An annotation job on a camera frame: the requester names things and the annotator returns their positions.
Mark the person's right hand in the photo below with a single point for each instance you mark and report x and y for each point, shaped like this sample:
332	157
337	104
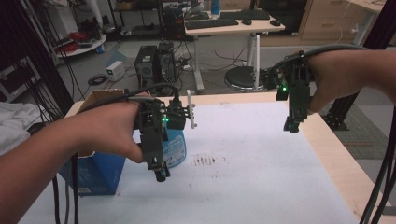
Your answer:
336	77

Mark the white cloth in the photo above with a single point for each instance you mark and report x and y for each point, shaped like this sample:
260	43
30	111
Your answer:
15	124

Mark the black computer mouse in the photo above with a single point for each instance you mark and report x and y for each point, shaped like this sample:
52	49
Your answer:
275	23
247	22

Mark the round black stool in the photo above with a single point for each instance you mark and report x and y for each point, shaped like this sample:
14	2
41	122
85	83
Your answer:
241	77

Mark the black computer tower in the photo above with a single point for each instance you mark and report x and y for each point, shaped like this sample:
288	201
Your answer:
145	65
173	23

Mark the white foam mat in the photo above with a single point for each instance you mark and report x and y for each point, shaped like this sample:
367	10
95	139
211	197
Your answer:
249	174

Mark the blue cardboard box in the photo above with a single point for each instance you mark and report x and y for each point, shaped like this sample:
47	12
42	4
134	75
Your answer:
99	174

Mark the small white box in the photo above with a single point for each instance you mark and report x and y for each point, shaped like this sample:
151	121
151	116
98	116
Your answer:
115	71

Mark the person's left hand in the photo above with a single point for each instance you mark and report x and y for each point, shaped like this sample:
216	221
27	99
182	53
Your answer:
109	130

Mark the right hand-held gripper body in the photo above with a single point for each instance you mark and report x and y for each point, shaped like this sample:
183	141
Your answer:
297	90

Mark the round white table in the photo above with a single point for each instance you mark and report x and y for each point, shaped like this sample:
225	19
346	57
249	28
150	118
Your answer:
90	46

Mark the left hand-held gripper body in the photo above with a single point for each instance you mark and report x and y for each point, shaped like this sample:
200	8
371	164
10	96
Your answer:
151	137

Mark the black metal frame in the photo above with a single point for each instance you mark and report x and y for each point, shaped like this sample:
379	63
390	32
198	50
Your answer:
339	112

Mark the blue spray bottle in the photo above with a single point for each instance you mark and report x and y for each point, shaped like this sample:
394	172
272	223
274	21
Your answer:
176	149

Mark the light wooden desk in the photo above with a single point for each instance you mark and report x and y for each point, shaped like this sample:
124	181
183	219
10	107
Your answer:
236	28

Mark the grey monitor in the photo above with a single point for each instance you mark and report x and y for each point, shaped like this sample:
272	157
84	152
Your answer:
17	79

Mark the black keyboard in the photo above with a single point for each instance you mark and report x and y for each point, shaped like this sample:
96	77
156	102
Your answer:
246	14
211	23

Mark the light wooden cabinet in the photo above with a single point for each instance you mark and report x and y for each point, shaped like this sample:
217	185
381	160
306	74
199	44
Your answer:
330	21

